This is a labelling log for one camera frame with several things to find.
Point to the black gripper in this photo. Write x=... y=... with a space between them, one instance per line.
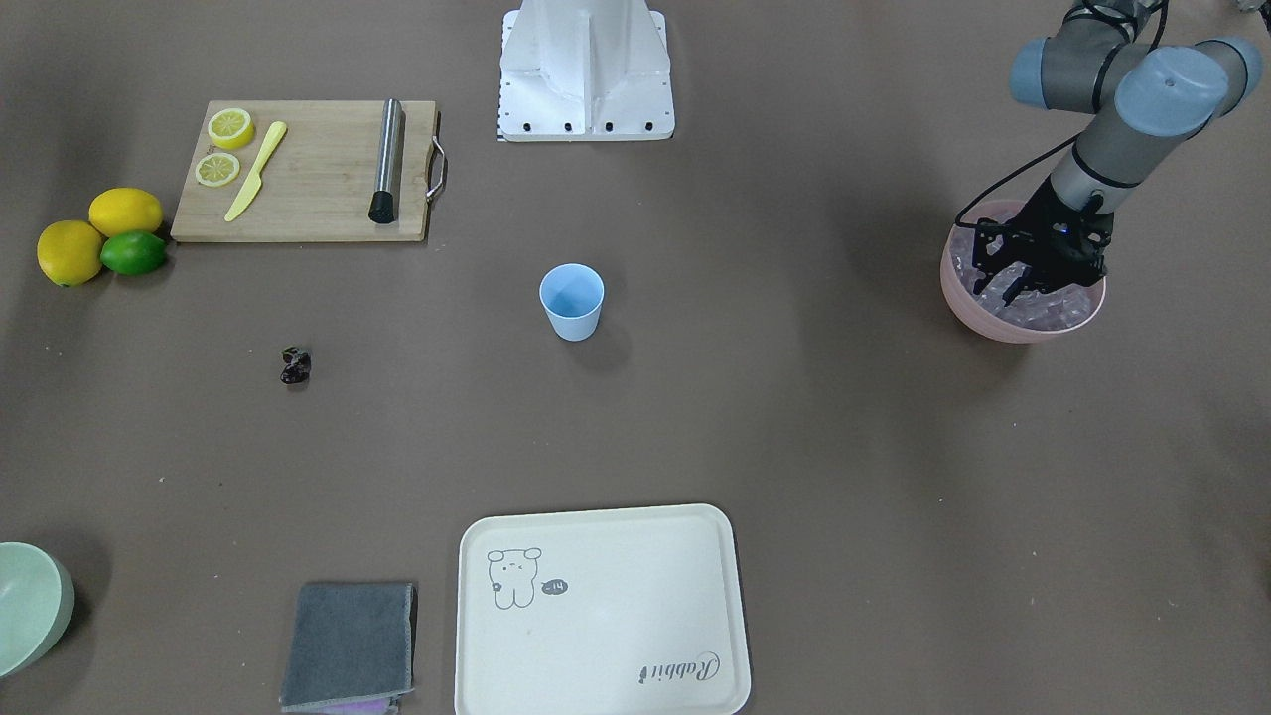
x=1036 y=217

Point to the dark red cherries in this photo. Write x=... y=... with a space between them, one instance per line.
x=297 y=365

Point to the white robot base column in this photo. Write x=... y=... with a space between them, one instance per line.
x=584 y=71

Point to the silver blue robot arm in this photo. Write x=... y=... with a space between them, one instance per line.
x=1144 y=101

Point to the pink bowl of ice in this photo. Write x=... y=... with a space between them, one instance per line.
x=1032 y=317

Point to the light blue plastic cup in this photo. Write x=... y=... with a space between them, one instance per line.
x=572 y=295

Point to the cream rectangular tray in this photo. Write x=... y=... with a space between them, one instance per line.
x=612 y=611

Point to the steel cylinder black tip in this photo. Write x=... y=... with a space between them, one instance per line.
x=383 y=205

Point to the wooden cutting board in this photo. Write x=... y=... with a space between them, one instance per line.
x=319 y=182

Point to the grey folded cloth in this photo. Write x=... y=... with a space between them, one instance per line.
x=351 y=648

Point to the yellow plastic knife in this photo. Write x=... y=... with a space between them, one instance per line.
x=253 y=181

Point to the lemon half slice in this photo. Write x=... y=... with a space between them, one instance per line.
x=231 y=128
x=217 y=169

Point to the green lime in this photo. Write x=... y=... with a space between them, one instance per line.
x=133 y=252

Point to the yellow lemon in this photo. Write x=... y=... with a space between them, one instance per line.
x=125 y=209
x=68 y=251

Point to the mint green bowl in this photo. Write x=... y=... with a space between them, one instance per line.
x=37 y=602

